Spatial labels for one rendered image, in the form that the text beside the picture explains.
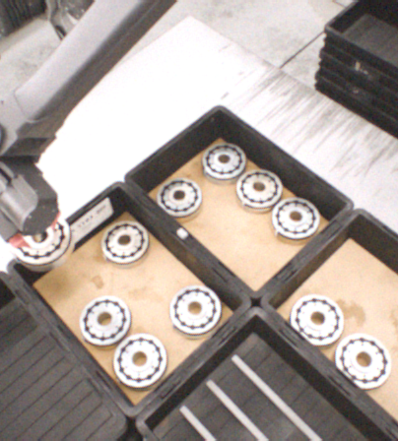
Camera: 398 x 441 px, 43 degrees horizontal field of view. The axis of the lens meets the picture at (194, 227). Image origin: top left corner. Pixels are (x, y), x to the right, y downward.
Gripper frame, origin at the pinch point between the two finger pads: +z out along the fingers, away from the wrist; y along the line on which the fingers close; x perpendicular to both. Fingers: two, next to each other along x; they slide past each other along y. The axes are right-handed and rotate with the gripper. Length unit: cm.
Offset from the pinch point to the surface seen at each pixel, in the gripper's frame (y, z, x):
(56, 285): -2.8, 23.0, 2.3
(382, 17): 151, 58, 24
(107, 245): 10.6, 20.1, 0.6
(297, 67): 153, 109, 60
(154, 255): 16.8, 23.0, -6.8
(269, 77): 84, 38, 20
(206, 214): 32.1, 23.3, -7.1
